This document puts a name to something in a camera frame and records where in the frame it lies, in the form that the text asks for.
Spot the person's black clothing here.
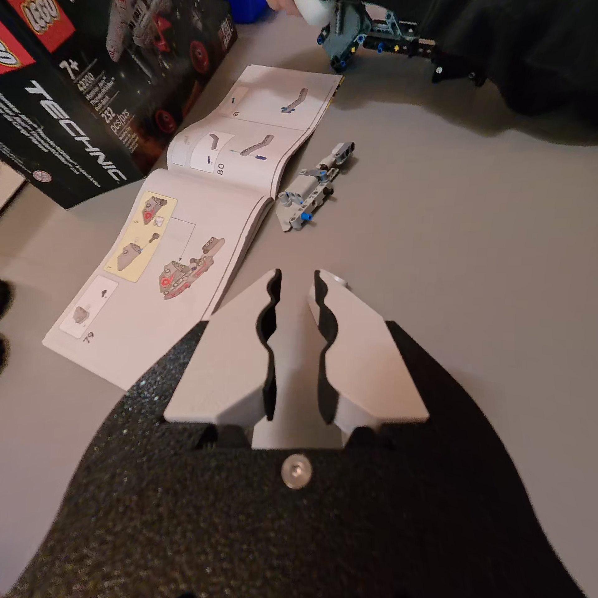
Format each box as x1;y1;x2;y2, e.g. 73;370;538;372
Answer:
397;0;598;117

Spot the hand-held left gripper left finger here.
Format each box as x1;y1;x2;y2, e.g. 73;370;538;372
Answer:
164;268;282;428

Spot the blue plastic bin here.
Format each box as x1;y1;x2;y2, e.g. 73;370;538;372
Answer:
234;0;276;24

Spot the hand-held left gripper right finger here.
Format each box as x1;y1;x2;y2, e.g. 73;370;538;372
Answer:
307;269;430;437

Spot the dark brick vehicle chassis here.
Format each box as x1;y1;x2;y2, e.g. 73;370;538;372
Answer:
317;0;486;86

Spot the open building instruction booklet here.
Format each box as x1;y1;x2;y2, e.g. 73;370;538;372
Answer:
42;64;345;391

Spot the grey brick assembly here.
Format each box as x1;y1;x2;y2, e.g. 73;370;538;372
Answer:
276;140;358;233

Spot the grey desk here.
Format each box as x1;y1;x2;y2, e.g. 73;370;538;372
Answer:
0;14;598;598

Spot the black toy set box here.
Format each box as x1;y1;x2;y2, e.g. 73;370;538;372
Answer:
0;0;239;210

